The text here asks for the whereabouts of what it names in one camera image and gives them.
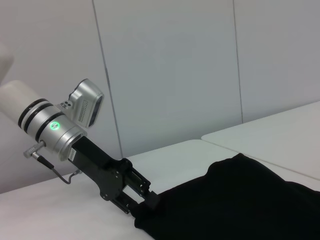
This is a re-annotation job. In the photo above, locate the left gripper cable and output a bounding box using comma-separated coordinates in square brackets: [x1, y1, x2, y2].
[37, 154, 83, 185]

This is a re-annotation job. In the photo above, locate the black shirt with FREE print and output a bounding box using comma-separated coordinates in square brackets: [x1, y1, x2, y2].
[133, 152, 320, 240]

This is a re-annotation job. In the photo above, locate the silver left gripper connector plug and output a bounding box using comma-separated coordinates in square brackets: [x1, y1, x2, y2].
[22, 140, 48, 158]

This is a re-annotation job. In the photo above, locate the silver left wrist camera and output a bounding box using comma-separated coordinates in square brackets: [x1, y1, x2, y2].
[68, 78, 105, 130]

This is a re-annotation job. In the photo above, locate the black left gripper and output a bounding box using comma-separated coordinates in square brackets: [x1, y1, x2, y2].
[67, 136, 161, 216]

